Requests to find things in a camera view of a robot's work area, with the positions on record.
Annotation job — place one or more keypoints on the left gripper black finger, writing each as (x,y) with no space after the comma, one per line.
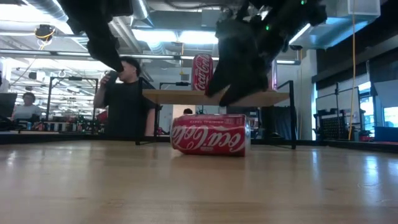
(104,43)

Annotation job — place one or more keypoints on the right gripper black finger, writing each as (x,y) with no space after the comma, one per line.
(228,53)
(255,74)

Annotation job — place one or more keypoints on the red Coca-Cola can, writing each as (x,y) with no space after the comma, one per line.
(200,73)
(211,135)

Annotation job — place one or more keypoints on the wooden shelf black metal legs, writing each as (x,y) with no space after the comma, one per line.
(174,97)

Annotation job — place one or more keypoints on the silver ceiling pipe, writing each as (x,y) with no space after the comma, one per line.
(141,12)

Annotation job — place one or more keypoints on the person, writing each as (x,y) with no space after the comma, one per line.
(28,110)
(124,105)
(187,111)

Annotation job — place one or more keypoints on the black tripod stand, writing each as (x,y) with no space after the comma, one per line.
(336,93)

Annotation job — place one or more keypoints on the black monitor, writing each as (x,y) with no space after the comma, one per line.
(7,105)

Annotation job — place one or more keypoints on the blue storage bin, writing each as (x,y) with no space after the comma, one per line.
(385,133)

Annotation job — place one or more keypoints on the black metal rack frame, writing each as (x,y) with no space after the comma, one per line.
(49,99)

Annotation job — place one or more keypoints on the black aluminium table frame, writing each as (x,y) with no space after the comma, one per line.
(37,138)

